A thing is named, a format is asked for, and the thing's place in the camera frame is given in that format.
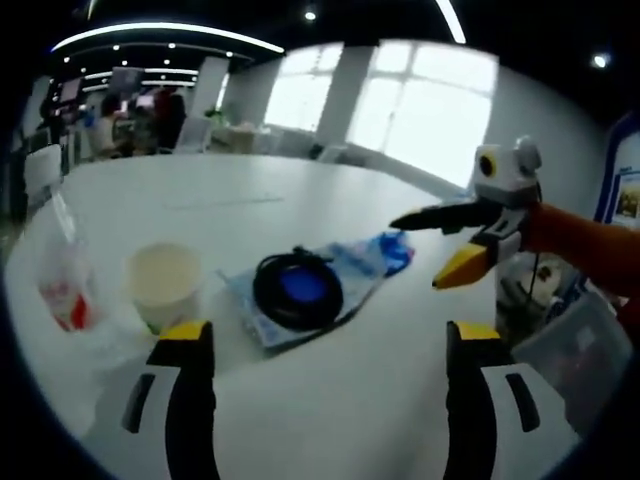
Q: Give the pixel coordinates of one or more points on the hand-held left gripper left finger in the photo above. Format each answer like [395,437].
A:
[192,425]

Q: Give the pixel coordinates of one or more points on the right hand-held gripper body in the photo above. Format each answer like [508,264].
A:
[510,175]

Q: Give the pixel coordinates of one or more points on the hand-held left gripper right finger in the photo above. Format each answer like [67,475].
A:
[495,430]

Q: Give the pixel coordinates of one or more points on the blue plastic packet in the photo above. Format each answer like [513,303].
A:
[360,260]

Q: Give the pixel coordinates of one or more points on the paper cup with green print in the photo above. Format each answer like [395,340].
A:
[162,280]

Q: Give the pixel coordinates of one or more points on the clear plastic bottle red label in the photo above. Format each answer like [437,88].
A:
[70,300]

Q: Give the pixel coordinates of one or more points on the wide bright window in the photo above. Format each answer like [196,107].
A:
[430,110]

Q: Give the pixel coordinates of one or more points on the blue display board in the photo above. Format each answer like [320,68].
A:
[625,175]

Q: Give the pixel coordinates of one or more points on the white table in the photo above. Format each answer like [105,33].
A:
[350,400]

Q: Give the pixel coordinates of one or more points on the straight ceiling light strip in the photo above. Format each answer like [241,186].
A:
[452,20]

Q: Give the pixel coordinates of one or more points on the narrow bright window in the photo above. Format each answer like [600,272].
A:
[305,85]

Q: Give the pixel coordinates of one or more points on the green potted plant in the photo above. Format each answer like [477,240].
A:
[216,114]

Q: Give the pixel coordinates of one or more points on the curved ceiling light strip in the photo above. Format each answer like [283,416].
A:
[165,31]

